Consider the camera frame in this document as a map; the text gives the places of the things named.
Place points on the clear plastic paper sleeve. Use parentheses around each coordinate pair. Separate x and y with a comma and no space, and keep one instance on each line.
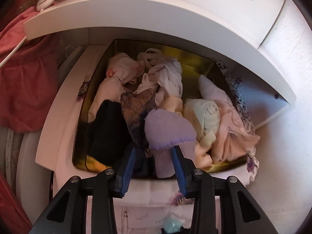
(149,219)

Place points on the black fabric garment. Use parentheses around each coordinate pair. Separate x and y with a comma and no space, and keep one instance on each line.
(110,138)

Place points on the teal cloth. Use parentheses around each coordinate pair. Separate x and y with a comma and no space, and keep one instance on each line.
(173,224)

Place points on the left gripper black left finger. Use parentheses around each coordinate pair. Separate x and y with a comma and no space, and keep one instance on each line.
(67,212)

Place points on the white lace garment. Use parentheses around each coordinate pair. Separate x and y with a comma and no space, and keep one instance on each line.
(163,76)

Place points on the gold metal tin box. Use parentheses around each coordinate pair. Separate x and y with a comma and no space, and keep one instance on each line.
(192,64)

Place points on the light pink satin garment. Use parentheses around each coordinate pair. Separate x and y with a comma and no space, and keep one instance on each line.
(232,139)

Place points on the pale pink knotted cloth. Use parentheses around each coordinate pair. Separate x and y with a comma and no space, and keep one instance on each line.
(121,70)

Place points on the red fabric curtain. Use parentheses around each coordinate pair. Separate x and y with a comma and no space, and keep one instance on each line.
(28,88)

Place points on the cream knitted sock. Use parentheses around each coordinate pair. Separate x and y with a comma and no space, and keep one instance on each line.
(205,119)

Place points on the brown mesh stocking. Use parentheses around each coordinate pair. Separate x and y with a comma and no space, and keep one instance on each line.
(135,108)

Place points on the lavender purple sock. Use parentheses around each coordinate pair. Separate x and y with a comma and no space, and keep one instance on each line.
(164,130)

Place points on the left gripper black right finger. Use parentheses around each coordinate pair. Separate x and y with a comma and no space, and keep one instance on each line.
(240,213)

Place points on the white rod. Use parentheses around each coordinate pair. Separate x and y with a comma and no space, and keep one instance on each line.
(12,52)

